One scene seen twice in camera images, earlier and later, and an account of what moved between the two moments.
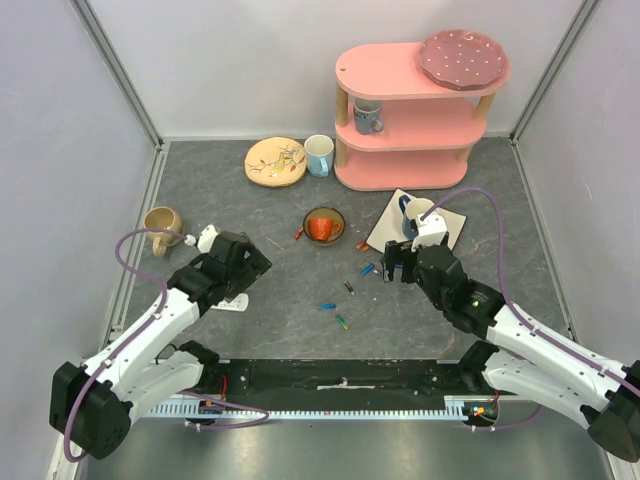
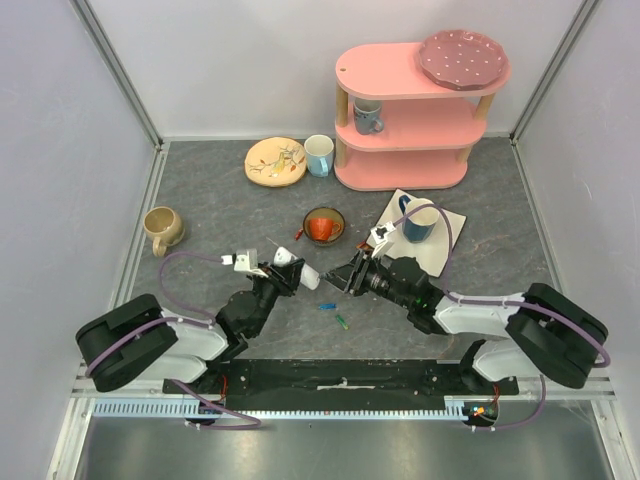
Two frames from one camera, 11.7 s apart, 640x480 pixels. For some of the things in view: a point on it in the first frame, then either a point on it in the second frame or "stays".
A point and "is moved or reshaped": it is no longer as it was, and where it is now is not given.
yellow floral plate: [275, 162] stays
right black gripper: [400, 257] -> [357, 275]
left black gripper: [254, 266] -> [287, 277]
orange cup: [322, 228] stays
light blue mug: [319, 150] stays
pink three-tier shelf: [398, 130] stays
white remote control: [238, 303] is moved or reshaped
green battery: [342, 321] stays
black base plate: [338, 380] stays
